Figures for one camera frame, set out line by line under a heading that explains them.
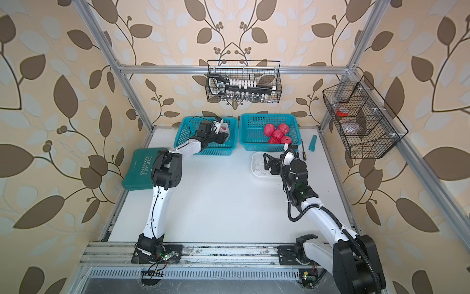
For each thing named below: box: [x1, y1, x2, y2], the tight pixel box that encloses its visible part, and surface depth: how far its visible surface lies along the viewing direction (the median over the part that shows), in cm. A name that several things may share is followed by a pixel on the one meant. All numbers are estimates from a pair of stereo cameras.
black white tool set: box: [208, 73, 277, 95], surface depth 84 cm
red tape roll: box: [336, 107, 350, 117], surface depth 84 cm
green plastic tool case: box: [121, 147, 169, 191], surface depth 98 cm
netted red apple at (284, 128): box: [277, 122, 291, 135], surface depth 117 cm
